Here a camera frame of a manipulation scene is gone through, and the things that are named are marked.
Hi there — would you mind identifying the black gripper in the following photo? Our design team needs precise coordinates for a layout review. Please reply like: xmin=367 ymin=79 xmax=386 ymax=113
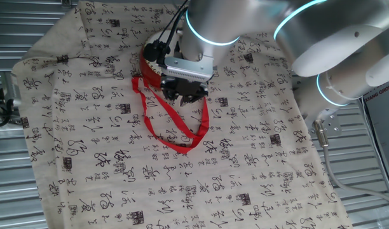
xmin=160 ymin=78 xmax=210 ymax=108

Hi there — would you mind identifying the red drum with white skin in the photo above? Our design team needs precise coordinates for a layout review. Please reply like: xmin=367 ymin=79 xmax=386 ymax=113
xmin=139 ymin=30 xmax=182 ymax=90

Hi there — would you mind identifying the beige calligraphy print cloth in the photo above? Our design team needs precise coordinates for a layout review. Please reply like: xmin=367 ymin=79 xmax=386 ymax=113
xmin=11 ymin=0 xmax=354 ymax=229

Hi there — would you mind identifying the pale grey box device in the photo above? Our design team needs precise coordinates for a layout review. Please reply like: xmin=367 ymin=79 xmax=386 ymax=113
xmin=2 ymin=72 xmax=22 ymax=108

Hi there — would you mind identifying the printed poster sign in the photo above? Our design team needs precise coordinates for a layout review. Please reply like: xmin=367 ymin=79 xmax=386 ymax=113
xmin=361 ymin=81 xmax=389 ymax=191

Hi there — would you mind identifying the red ribbon strap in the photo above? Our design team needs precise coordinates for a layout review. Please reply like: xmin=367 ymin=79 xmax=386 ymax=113
xmin=131 ymin=76 xmax=210 ymax=155

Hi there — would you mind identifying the grey cable with metal connector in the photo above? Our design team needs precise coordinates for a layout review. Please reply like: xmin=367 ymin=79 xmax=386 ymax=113
xmin=311 ymin=119 xmax=389 ymax=207

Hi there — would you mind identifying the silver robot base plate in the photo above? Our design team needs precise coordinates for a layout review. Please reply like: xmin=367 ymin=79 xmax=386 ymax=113
xmin=308 ymin=109 xmax=343 ymax=139

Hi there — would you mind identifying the black mount with cable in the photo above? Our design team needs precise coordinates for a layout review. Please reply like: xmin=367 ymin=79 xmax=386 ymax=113
xmin=0 ymin=88 xmax=16 ymax=128

